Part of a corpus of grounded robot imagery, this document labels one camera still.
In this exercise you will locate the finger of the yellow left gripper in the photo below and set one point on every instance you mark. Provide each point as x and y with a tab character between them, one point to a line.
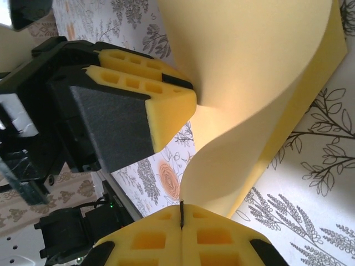
144	62
116	122

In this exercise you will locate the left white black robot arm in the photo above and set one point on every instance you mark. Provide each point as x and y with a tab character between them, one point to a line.
63	235

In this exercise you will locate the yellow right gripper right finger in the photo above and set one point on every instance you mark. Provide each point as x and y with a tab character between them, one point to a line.
216	238

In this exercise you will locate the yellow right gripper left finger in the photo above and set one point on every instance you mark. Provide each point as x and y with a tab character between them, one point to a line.
155	238

